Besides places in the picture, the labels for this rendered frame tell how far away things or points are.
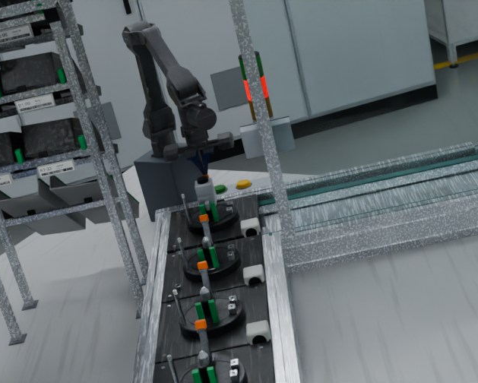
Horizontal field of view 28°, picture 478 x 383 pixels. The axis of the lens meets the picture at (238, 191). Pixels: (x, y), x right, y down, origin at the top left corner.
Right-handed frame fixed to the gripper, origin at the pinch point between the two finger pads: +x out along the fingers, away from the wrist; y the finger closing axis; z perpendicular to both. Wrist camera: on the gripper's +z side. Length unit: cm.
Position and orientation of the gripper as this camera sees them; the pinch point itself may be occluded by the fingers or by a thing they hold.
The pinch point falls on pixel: (203, 163)
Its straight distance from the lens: 255.3
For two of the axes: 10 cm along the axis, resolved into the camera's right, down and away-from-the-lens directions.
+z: -0.2, -3.9, 9.2
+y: -9.8, 2.1, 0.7
